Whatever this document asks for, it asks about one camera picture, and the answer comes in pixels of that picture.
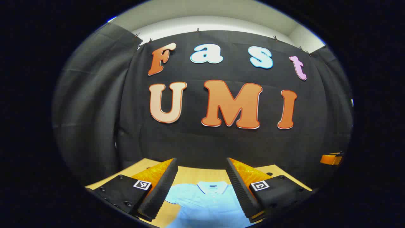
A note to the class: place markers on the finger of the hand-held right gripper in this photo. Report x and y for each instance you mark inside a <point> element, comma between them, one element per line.
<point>330,159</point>

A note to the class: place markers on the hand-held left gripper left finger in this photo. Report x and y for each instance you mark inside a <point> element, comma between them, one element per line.
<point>159,190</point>

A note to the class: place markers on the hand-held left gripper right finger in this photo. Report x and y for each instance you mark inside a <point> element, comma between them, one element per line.
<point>242,193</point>

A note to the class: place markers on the light blue T-shirt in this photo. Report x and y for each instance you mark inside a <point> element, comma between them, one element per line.
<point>205,205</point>

